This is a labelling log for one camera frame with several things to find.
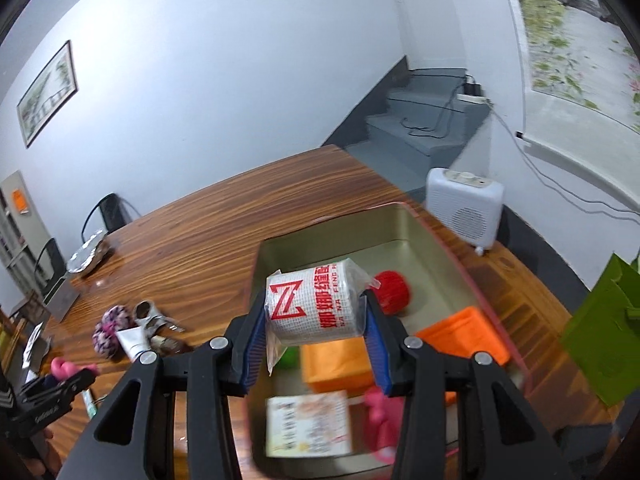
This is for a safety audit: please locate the pink patterned scrunchie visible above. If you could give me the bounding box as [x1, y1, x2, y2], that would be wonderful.
[92, 305, 133, 360]

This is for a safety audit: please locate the wooden stool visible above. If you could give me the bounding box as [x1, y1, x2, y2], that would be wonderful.
[7, 290, 51, 331]

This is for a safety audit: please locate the grey cabinet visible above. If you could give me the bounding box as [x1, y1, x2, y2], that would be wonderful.
[0, 170, 53, 306]

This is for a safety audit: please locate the hanging scroll painting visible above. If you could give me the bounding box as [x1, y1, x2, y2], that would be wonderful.
[495, 0, 640, 153]

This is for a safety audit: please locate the grey rectangular box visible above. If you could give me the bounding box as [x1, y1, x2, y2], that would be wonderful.
[44, 275, 81, 323]

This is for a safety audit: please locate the black chair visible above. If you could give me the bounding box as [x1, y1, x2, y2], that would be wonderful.
[81, 192, 141, 233]
[32, 237, 68, 306]

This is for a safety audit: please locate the white tube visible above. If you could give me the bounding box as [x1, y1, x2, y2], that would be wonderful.
[116, 325, 151, 361]

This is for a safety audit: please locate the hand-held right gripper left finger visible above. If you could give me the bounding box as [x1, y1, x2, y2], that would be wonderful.
[57, 292, 273, 480]

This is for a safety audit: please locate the white thread roll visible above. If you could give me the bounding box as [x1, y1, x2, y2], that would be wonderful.
[264, 257, 381, 376]

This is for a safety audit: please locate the green felt bag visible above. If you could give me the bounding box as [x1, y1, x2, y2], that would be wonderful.
[560, 254, 640, 408]

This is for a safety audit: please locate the white fan heater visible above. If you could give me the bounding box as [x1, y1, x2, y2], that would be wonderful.
[425, 167, 505, 257]

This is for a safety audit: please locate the black cable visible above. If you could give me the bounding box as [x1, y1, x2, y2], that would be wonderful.
[402, 74, 468, 138]

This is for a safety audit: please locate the white and orange carton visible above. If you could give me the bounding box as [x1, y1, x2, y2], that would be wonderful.
[265, 390, 353, 458]

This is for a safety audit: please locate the grey staircase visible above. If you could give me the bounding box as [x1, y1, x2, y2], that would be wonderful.
[345, 67, 488, 196]

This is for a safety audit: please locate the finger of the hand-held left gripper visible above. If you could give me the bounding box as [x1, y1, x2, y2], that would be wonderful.
[20, 369, 98, 411]

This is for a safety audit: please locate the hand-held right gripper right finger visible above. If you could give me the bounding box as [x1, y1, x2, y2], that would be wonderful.
[362, 290, 571, 480]

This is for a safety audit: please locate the silver metal fitting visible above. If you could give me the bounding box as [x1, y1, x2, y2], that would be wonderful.
[132, 301, 186, 336]

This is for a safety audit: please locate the foil tray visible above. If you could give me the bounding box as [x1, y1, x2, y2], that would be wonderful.
[66, 230, 111, 275]

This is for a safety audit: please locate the orange embossed cube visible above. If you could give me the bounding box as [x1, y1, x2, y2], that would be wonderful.
[415, 306, 512, 406]

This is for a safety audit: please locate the white cable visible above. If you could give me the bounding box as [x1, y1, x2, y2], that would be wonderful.
[487, 102, 640, 221]

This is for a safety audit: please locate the plain orange block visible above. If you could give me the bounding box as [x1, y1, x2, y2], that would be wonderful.
[300, 336, 377, 393]

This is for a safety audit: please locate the pink toy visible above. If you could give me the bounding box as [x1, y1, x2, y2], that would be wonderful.
[362, 385, 401, 463]
[50, 357, 98, 383]

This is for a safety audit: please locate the small brown item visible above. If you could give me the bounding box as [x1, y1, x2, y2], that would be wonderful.
[150, 334, 193, 356]

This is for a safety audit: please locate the small green item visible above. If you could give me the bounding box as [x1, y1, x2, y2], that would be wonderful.
[277, 346, 303, 371]

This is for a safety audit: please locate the white door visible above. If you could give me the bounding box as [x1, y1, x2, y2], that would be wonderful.
[387, 0, 523, 73]

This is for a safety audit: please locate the red knitted ball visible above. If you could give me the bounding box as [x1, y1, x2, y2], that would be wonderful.
[372, 270, 412, 316]

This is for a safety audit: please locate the pink-rimmed metal tray container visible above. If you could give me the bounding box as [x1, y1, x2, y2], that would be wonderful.
[245, 201, 533, 480]

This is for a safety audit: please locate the framed wall picture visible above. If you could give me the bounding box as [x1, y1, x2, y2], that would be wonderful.
[16, 40, 79, 149]

